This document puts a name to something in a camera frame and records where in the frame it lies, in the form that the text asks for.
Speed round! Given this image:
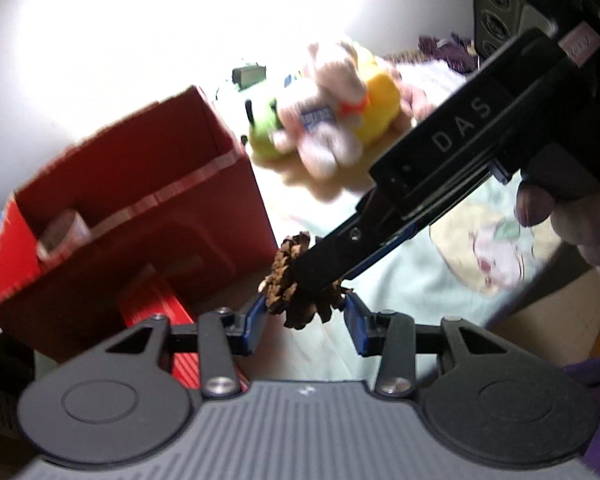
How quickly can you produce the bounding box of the black box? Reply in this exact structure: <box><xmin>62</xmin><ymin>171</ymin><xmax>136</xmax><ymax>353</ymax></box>
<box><xmin>0</xmin><ymin>331</ymin><xmax>37</xmax><ymax>463</ymax></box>

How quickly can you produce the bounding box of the person's right hand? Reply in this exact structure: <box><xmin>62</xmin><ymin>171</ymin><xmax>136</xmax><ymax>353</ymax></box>
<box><xmin>514</xmin><ymin>181</ymin><xmax>600</xmax><ymax>302</ymax></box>

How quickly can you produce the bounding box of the red ribbed box lid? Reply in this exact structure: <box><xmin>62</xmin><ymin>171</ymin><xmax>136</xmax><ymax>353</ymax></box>
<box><xmin>117</xmin><ymin>262</ymin><xmax>242</xmax><ymax>392</ymax></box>

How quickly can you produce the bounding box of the pink plush toy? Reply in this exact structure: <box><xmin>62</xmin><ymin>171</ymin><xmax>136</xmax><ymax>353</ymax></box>
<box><xmin>274</xmin><ymin>41</ymin><xmax>372</xmax><ymax>177</ymax></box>

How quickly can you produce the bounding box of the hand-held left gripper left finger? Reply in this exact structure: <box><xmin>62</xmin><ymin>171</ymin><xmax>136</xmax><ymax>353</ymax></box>
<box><xmin>102</xmin><ymin>295</ymin><xmax>267</xmax><ymax>401</ymax></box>

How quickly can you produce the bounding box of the brown cardboard box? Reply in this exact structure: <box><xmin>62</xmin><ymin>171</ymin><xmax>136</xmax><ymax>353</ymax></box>
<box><xmin>490</xmin><ymin>267</ymin><xmax>600</xmax><ymax>367</ymax></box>

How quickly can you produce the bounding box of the yellow plush toy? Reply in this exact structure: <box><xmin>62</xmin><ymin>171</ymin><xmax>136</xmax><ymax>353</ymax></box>
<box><xmin>352</xmin><ymin>44</ymin><xmax>405</xmax><ymax>147</ymax></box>

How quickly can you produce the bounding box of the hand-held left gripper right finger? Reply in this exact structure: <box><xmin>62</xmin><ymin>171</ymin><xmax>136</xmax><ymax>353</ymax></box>
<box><xmin>344</xmin><ymin>292</ymin><xmax>503</xmax><ymax>400</ymax></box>

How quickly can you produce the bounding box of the tape roll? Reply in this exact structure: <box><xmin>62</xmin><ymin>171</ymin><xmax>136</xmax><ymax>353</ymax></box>
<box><xmin>36</xmin><ymin>210</ymin><xmax>92</xmax><ymax>263</ymax></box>

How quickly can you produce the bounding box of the red cardboard box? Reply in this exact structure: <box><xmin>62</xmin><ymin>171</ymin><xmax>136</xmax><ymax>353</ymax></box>
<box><xmin>0</xmin><ymin>85</ymin><xmax>281</xmax><ymax>363</ymax></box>

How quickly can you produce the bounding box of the brown pine cone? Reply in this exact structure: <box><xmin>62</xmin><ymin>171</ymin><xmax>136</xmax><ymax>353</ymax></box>
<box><xmin>257</xmin><ymin>231</ymin><xmax>354</xmax><ymax>332</ymax></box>

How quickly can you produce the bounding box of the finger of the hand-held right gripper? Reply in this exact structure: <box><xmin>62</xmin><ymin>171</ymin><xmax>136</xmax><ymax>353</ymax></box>
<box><xmin>289</xmin><ymin>189</ymin><xmax>402</xmax><ymax>297</ymax></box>
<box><xmin>351</xmin><ymin>221</ymin><xmax>419</xmax><ymax>281</ymax></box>

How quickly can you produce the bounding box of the green plush toy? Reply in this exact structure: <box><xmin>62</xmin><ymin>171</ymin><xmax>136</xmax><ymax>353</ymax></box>
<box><xmin>244</xmin><ymin>97</ymin><xmax>287</xmax><ymax>162</ymax></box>

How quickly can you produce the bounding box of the purple patterned cloth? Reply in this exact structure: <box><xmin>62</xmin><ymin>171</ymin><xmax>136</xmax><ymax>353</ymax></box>
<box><xmin>418</xmin><ymin>34</ymin><xmax>477</xmax><ymax>73</ymax></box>

